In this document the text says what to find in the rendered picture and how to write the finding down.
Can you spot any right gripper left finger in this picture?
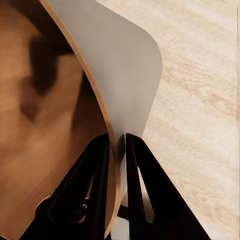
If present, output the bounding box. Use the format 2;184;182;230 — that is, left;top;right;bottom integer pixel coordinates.
19;133;110;240

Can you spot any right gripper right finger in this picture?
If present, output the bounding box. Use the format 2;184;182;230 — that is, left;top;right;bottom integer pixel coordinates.
125;133;211;240

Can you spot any trash can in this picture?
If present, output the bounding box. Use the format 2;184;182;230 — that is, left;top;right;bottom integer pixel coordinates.
0;0;163;240

